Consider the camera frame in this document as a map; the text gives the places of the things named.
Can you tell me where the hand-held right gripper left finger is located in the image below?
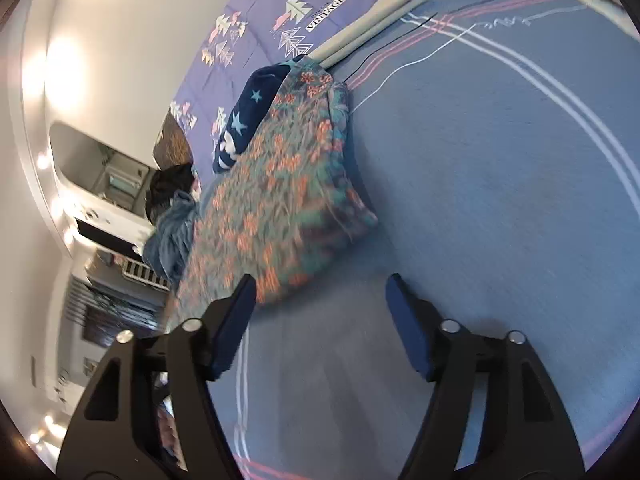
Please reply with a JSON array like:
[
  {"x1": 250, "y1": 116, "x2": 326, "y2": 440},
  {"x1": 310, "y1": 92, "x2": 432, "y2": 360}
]
[{"x1": 56, "y1": 274, "x2": 257, "y2": 480}]

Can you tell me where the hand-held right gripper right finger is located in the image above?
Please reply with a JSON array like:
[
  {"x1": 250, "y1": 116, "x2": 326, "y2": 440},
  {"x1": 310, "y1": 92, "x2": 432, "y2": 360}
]
[{"x1": 385, "y1": 274, "x2": 586, "y2": 480}]

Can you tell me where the teal floral garment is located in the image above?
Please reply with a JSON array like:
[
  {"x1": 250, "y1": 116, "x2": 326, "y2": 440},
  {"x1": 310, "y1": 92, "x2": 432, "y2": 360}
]
[{"x1": 167, "y1": 55, "x2": 378, "y2": 331}]

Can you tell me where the black clothes pile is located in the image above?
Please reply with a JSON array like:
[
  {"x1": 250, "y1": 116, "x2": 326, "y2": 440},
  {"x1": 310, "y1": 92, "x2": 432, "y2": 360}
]
[{"x1": 146, "y1": 162, "x2": 198, "y2": 221}]

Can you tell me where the white storage rack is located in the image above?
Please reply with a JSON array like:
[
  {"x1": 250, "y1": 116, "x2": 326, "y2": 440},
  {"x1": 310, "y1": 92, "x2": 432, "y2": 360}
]
[{"x1": 120, "y1": 257, "x2": 171, "y2": 291}]

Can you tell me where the teal fleece blanket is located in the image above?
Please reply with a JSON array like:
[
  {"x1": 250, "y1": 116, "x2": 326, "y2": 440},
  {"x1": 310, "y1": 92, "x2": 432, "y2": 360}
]
[{"x1": 142, "y1": 190, "x2": 201, "y2": 286}]

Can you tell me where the brown patterned pillow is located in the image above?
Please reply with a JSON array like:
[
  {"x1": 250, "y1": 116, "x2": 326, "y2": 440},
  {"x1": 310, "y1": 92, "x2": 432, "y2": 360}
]
[{"x1": 152, "y1": 112, "x2": 193, "y2": 171}]

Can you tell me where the navy star print blanket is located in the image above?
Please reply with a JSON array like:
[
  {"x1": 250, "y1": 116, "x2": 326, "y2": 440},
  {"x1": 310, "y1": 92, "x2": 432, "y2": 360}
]
[{"x1": 212, "y1": 60, "x2": 301, "y2": 173}]

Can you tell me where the grey folded cloth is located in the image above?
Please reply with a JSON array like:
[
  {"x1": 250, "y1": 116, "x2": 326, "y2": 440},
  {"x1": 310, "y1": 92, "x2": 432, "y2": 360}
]
[{"x1": 311, "y1": 0, "x2": 428, "y2": 68}]

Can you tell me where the purple tree print blanket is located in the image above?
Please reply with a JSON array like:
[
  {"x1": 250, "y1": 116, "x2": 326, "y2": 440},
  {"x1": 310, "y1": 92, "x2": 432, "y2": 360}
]
[{"x1": 152, "y1": 0, "x2": 451, "y2": 181}]

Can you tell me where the wall mirror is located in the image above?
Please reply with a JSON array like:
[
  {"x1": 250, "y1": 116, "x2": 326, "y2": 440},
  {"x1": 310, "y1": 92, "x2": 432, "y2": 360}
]
[{"x1": 102, "y1": 152, "x2": 151, "y2": 206}]

